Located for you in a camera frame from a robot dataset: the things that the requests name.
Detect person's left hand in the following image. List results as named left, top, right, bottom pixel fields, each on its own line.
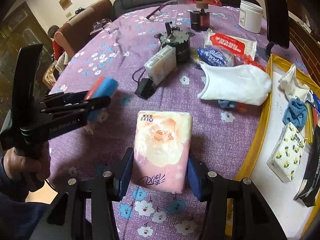
left=4, top=141, right=51, bottom=193

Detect white sock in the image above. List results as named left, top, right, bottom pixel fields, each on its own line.
left=197, top=62, right=273, bottom=106
left=278, top=64, right=311, bottom=101

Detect dark sofa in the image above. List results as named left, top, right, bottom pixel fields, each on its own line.
left=113, top=0, right=262, bottom=19

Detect pink floral tissue pack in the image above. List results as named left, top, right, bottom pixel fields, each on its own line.
left=132, top=110, right=193, bottom=195

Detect glass bowl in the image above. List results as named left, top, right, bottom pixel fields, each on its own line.
left=91, top=18, right=113, bottom=35

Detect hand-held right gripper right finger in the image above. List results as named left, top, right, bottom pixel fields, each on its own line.
left=187, top=159, right=288, bottom=240

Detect red plastic bag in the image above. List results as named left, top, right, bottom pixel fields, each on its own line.
left=194, top=0, right=222, bottom=7

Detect yellow rimmed tray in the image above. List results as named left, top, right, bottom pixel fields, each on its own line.
left=224, top=52, right=320, bottom=240

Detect red plastic packet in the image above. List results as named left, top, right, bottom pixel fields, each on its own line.
left=234, top=54, right=266, bottom=72

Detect colourful striped cloth pack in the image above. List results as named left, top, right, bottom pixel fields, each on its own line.
left=304, top=90, right=320, bottom=145

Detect blue and white tissue pack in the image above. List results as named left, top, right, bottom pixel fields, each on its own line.
left=196, top=46, right=236, bottom=67

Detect brown wooden furniture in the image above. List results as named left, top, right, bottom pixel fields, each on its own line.
left=287, top=10, right=320, bottom=74

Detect red and white wipes packet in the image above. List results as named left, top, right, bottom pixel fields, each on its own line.
left=204, top=29, right=258, bottom=61

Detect white floral tissue pack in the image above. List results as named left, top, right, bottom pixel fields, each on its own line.
left=144, top=45, right=177, bottom=86

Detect small yellow wall frame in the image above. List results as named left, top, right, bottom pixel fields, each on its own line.
left=59, top=0, right=73, bottom=11

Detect black foil packet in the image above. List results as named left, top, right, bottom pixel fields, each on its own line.
left=294, top=124, right=320, bottom=207

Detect wooden door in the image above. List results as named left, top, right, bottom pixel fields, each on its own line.
left=0, top=1, right=49, bottom=90

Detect black cable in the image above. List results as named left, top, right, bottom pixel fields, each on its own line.
left=132, top=66, right=150, bottom=85

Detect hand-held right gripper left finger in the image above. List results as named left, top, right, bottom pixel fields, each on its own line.
left=30, top=147, right=134, bottom=240

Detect brown chair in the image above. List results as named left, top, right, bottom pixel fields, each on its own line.
left=54, top=0, right=113, bottom=58

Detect person's left forearm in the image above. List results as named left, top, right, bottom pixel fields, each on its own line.
left=0, top=152, right=59, bottom=240

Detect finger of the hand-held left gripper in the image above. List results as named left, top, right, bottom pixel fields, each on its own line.
left=46, top=96, right=111, bottom=120
left=37, top=91, right=88, bottom=110

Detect black motor with gear plate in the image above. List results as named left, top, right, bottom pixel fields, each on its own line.
left=154, top=22, right=196, bottom=63

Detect lemon print tissue pack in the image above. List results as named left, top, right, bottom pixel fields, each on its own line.
left=267, top=122, right=307, bottom=183

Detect purple eyeglasses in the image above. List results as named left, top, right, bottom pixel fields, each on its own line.
left=146, top=1, right=178, bottom=21

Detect black power adapter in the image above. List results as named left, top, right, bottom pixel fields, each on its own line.
left=134, top=78, right=157, bottom=98

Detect grey phone stand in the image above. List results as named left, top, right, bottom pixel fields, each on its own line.
left=264, top=42, right=276, bottom=61

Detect blue towel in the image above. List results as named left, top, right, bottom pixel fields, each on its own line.
left=282, top=97, right=308, bottom=128

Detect white plastic jar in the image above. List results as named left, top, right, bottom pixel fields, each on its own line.
left=238, top=0, right=264, bottom=34

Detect black phone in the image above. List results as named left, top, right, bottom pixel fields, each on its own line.
left=261, top=0, right=291, bottom=50

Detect red black ink bottle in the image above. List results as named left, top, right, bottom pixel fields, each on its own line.
left=189, top=1, right=210, bottom=32

